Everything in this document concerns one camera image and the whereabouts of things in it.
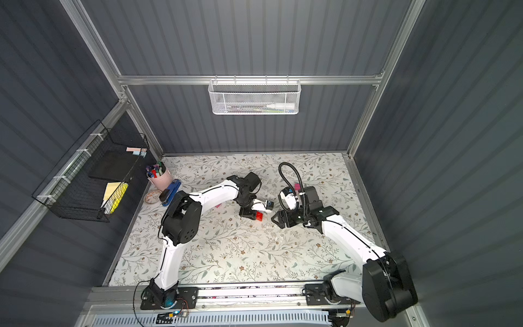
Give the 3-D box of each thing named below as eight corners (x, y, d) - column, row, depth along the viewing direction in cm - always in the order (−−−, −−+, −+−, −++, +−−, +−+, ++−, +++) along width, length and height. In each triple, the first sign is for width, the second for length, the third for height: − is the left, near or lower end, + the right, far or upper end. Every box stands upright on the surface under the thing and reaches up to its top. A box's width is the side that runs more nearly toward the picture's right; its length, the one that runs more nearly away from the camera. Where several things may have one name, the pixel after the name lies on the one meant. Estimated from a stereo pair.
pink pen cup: (155, 191, 106) (142, 175, 96) (160, 178, 112) (149, 161, 101) (171, 191, 106) (160, 175, 96) (175, 178, 112) (165, 161, 101)
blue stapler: (160, 205, 101) (156, 200, 98) (173, 183, 110) (170, 178, 107) (168, 206, 101) (165, 202, 97) (181, 184, 109) (178, 179, 106)
